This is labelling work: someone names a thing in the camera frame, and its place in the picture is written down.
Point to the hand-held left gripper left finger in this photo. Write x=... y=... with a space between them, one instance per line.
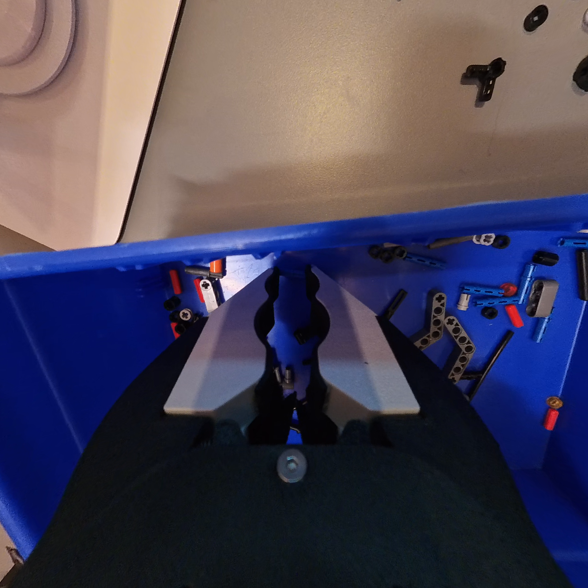
x=220 y=367

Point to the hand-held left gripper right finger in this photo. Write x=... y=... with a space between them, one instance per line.
x=367 y=367

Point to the blue plastic bin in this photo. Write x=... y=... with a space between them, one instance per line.
x=46 y=413

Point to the round black disc piece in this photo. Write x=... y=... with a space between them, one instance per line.
x=582 y=73

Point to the black steering link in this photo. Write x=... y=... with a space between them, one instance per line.
x=396 y=303

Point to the short red axle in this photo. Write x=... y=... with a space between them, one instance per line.
x=174 y=328

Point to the black cross-hole connector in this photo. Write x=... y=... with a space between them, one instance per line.
x=185 y=315

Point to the light grey thin liftarm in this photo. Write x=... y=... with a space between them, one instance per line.
x=209 y=296

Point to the small black oval bush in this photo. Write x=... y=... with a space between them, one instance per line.
x=172 y=302

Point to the grey bent liftarm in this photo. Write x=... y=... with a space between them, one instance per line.
x=436 y=317
x=461 y=349

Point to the dark grey axle pin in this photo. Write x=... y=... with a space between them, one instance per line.
x=198 y=271

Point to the orange bush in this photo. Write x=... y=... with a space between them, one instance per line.
x=216 y=266

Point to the black pin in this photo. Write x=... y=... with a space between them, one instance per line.
x=469 y=375

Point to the small tan pin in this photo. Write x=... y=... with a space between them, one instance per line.
x=464 y=301

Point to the long blue pin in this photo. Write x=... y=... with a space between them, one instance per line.
x=543 y=325
x=480 y=290
x=527 y=278
x=425 y=260
x=498 y=302
x=572 y=241

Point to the long thin black axle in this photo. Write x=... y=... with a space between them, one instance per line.
x=491 y=363

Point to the dark grey axle connector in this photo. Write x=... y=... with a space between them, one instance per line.
x=450 y=242

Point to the red pin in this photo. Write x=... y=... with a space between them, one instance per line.
x=551 y=419
x=514 y=316

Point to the dark red round piece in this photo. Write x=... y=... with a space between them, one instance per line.
x=508 y=289

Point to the light grey cross bush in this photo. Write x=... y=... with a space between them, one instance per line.
x=477 y=239

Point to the amber round stud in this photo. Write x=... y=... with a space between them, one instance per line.
x=554 y=403

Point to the black cylinder piece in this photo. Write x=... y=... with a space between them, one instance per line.
x=545 y=258

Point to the thick black axle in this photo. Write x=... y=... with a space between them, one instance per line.
x=583 y=275

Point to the brown flat panel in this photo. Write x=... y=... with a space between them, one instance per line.
x=18 y=241

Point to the white board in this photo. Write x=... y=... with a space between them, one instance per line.
x=115 y=115

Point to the black connector with pins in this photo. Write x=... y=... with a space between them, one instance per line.
x=489 y=71

